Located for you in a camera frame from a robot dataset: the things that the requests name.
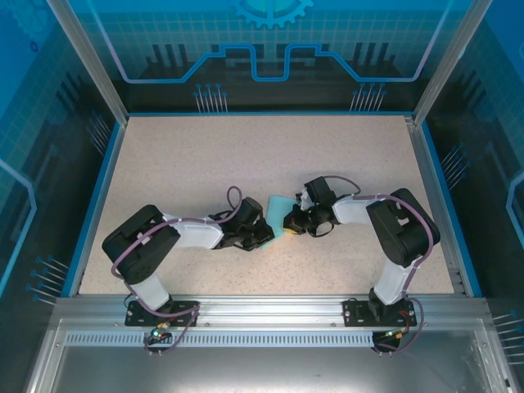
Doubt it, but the light blue paper sheet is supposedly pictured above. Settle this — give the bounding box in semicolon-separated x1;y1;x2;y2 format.
260;195;299;251

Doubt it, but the blue table border strip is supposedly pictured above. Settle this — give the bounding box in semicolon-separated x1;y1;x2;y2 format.
417;121;485;298
61;120;128;298

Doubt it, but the grey metal tray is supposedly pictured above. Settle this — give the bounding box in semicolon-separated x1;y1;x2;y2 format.
24;318;515;393

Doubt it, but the silver metal bracket with cable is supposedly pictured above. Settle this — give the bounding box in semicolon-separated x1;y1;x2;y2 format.
293;186;313;210

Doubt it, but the long aluminium mounting rail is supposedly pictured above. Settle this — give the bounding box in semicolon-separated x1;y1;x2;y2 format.
55;294;490;328

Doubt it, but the slotted grey cable duct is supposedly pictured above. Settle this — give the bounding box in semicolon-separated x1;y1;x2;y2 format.
64;332;482;349

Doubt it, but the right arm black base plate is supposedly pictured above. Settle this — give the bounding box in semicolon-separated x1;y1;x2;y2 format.
342;297;418;328

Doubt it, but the aluminium side rail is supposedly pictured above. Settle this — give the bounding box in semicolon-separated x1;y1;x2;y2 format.
404;115;470;296

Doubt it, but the cable connector with green light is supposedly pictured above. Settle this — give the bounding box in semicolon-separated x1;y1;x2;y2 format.
373;327;412;353
147;322;172;344

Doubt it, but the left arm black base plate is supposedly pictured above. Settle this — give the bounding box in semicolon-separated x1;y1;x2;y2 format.
124;300;201;328

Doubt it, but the aluminium frame post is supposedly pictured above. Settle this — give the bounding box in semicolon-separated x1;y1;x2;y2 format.
412;0;481;126
45;0;129;124

